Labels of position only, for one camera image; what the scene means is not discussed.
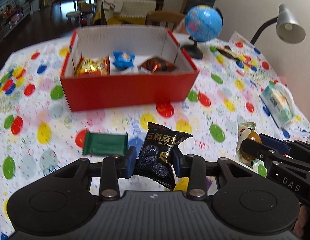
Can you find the person's right hand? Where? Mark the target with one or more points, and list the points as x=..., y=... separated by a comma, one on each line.
x=301, y=221

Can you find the copper brown snack packet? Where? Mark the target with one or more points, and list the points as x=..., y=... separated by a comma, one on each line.
x=157, y=64

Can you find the round brown pastry packet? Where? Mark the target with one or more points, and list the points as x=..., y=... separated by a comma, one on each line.
x=246, y=138

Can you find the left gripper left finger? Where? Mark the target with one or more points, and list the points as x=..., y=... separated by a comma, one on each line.
x=114, y=168

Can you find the small round stool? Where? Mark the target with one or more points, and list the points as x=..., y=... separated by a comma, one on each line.
x=76, y=15

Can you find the balloon print tablecloth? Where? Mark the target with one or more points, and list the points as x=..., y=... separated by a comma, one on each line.
x=39, y=134

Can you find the low tv cabinet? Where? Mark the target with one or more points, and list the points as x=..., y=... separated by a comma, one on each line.
x=12, y=13

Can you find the green snack bar packet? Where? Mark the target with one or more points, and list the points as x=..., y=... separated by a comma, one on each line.
x=104, y=144

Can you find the black sesame snack packet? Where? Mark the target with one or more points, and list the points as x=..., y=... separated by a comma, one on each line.
x=156, y=155

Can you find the red yellow chip bag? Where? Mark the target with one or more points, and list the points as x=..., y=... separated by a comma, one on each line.
x=88, y=66

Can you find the tissue pack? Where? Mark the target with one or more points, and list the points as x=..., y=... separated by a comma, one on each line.
x=280, y=103

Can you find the wooden chair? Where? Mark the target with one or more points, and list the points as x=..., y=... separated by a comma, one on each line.
x=171, y=19

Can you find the red cardboard box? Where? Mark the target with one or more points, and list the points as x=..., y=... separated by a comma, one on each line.
x=131, y=86

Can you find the grey desk lamp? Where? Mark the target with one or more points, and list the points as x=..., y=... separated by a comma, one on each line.
x=288, y=29

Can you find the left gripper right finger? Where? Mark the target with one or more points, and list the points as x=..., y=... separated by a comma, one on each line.
x=193, y=167

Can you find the opened wrapper near globe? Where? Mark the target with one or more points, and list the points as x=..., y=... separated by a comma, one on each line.
x=228, y=53

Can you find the yellow triangle snack packet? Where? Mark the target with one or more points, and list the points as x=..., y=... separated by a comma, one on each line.
x=182, y=185

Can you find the blue snack packet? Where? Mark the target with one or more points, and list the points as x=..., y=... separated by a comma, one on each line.
x=123, y=60

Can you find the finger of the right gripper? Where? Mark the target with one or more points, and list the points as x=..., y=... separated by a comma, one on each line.
x=260, y=151
x=285, y=146

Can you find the blue desk globe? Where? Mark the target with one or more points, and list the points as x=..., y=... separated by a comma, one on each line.
x=202, y=23

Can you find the sofa with cream cover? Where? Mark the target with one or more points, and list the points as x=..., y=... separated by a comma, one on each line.
x=124, y=11

